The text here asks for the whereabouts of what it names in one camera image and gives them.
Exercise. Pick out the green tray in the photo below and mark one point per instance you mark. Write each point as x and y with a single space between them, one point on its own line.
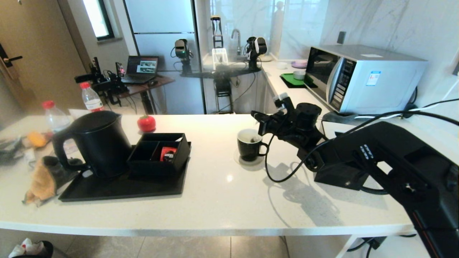
288 80

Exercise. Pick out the purple plate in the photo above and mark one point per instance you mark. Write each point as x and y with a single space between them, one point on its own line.
298 64

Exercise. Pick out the brown wooden desk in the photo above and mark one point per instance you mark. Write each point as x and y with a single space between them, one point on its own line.
143 89

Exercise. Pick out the black trash bin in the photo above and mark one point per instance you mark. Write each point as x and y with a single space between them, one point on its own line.
45 249

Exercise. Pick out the red packet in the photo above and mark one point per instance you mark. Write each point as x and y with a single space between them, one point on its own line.
168 153

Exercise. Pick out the black serving tray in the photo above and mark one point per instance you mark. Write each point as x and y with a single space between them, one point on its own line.
118 188

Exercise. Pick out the black tissue box white lid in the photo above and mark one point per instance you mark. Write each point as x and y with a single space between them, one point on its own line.
340 179

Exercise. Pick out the black device green light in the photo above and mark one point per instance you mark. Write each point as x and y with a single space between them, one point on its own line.
182 49

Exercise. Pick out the dark wall socket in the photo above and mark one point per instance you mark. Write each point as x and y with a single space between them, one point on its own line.
341 37

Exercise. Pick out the orange grey oven glove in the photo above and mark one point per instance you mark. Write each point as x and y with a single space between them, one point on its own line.
43 182

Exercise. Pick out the black device white band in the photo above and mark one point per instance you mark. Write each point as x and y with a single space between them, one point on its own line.
256 47

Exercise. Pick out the silver refrigerator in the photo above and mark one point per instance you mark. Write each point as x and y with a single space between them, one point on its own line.
161 21

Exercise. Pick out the black power supply brick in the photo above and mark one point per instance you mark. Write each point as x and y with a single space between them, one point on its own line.
373 242

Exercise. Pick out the mesh tea bag with tag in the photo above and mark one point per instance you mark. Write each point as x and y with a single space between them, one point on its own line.
254 139

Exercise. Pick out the chrome faucet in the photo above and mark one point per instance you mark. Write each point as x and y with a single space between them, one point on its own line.
238 42

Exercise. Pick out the black rig stand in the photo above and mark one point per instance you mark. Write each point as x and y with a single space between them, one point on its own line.
222 74

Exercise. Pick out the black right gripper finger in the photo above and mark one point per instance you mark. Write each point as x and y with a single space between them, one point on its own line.
263 121
261 114

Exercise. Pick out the black mug white inside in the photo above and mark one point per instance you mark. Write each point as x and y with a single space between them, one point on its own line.
249 152

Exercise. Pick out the white bowl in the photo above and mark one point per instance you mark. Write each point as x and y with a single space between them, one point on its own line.
298 75

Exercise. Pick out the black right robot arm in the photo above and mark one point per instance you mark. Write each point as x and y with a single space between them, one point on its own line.
394 154

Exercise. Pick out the orange round snack pack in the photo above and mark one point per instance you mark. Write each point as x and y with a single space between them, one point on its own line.
37 139

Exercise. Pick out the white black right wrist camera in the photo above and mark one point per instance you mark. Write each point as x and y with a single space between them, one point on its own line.
281 97

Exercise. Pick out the round translucent coaster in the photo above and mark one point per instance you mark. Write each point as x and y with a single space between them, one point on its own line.
238 161

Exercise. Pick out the silver microwave oven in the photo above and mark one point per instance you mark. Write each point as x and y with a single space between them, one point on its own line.
387 86

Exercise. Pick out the black laptop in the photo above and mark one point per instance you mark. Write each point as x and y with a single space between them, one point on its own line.
141 68

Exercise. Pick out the black compartment box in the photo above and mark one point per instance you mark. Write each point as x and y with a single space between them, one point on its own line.
179 159

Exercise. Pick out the clear water bottle red cap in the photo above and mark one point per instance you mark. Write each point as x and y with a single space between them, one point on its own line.
92 101
56 120

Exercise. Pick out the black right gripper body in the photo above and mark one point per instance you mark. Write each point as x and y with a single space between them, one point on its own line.
278 127

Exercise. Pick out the black framed window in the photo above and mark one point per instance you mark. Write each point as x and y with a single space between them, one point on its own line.
96 18

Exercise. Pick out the black electric kettle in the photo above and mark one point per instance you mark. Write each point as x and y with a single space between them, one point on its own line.
104 147

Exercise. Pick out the red tomato kitchen timer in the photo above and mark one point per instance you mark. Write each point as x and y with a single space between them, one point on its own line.
146 123

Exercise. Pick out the small white cup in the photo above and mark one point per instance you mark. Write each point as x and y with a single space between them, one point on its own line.
282 66

